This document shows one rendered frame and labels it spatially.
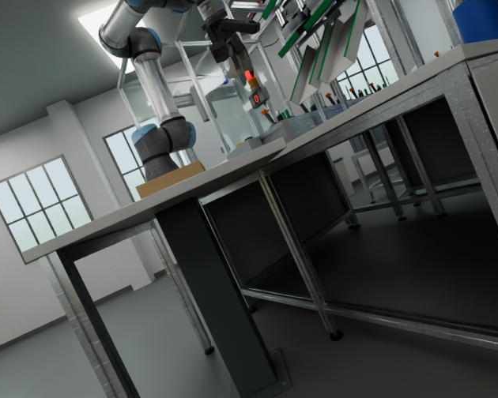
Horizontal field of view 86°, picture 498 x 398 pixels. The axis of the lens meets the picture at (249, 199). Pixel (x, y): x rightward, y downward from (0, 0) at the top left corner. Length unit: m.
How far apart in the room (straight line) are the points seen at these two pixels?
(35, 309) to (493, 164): 5.89
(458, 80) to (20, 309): 6.04
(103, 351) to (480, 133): 1.00
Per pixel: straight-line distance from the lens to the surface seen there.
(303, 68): 1.23
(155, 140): 1.14
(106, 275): 5.24
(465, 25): 1.73
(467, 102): 0.72
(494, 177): 0.76
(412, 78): 0.74
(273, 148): 0.70
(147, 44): 1.33
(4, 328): 6.29
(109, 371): 0.88
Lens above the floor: 0.78
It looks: 3 degrees down
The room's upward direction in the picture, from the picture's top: 24 degrees counter-clockwise
